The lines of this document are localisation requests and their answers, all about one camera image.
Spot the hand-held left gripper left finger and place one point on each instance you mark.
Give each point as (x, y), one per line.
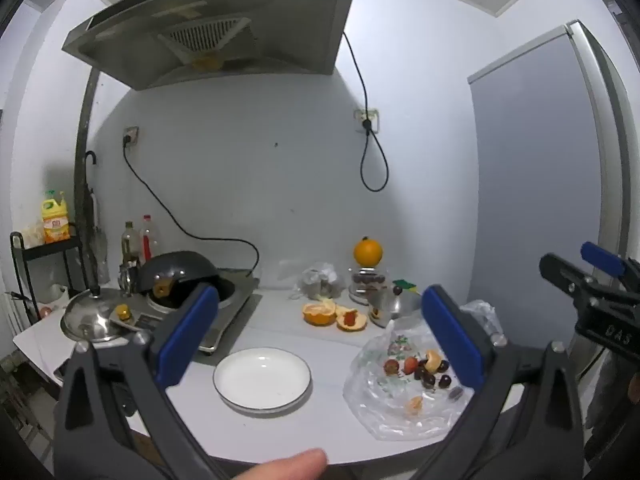
(187, 340)

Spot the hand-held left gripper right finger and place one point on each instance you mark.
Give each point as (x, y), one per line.
(452, 340)

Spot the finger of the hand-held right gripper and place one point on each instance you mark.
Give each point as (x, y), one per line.
(600, 256)
(562, 270)

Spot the peeled tangerine half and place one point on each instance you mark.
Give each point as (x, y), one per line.
(433, 360)

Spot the white plate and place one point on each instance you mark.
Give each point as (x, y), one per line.
(260, 380)

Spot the clear printed plastic bag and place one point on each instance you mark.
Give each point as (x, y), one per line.
(400, 417)

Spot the person's left hand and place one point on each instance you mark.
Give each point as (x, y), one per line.
(285, 467)

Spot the black induction cooker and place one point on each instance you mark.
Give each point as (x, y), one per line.
(235, 310)

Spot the green and yellow sponge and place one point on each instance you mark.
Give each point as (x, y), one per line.
(406, 285)

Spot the black wok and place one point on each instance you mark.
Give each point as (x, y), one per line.
(175, 267)

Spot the small metal jar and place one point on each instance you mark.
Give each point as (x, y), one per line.
(127, 277)

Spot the open orange peel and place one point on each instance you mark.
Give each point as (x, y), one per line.
(357, 326)

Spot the steel pot lid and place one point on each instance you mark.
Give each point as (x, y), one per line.
(85, 320)

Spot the red-capped clear bottle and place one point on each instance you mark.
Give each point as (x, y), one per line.
(148, 242)

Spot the dark glass bottle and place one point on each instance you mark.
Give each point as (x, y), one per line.
(130, 245)

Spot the grey refrigerator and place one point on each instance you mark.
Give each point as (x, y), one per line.
(535, 160)

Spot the whole orange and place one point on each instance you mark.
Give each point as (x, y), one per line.
(368, 252)

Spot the orange peel halves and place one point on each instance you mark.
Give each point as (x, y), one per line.
(317, 316)

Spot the white plastic jug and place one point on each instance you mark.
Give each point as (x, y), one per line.
(59, 296)

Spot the black umbrella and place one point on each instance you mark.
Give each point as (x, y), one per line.
(92, 220)

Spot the black metal rack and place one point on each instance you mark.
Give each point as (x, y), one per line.
(50, 249)

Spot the yellow oil bottle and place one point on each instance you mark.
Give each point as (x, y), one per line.
(55, 225)

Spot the pale plastic packet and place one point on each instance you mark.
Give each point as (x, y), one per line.
(32, 235)

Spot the grey vertical pipe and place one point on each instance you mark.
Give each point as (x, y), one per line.
(82, 160)

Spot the wall socket with black plug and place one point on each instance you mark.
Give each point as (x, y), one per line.
(131, 135)

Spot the white wall socket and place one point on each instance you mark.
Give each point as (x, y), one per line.
(375, 115)

